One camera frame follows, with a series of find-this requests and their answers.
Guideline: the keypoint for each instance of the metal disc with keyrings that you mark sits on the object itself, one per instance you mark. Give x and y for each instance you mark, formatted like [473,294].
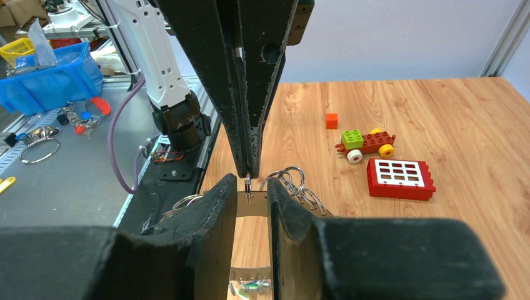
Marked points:
[265,215]

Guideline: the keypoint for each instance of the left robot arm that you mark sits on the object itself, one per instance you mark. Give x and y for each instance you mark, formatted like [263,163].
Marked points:
[238,51]

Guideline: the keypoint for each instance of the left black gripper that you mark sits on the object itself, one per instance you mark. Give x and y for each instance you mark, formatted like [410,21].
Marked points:
[206,32]

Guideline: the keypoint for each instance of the small orange cube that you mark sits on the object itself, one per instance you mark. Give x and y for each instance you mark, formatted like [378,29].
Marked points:
[331,121]

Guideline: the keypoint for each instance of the toy brick car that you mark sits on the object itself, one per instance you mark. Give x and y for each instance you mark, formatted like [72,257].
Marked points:
[355,145]

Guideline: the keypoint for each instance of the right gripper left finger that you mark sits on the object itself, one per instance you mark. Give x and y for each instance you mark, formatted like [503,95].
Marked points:
[82,262]

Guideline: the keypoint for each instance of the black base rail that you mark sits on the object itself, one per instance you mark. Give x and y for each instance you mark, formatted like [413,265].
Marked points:
[155,196]

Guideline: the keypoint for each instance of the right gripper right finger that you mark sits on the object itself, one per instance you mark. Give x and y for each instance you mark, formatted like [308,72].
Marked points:
[374,258]

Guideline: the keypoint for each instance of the red window brick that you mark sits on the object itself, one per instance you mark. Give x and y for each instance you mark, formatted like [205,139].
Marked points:
[400,179]

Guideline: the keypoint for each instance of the large loose keyring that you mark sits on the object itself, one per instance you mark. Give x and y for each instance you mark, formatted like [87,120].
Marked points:
[39,151]

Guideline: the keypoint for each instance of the bunch of coloured key tags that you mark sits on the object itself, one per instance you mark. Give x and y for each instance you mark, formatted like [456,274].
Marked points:
[84,116]

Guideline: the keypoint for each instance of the yellow plastic basket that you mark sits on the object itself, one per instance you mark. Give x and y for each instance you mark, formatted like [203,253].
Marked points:
[16,49]

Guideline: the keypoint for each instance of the green tag key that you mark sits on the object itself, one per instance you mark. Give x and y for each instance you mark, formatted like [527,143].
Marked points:
[255,285]

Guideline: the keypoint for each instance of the blue plastic bin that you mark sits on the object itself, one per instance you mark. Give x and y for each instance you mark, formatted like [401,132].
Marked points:
[75,78]

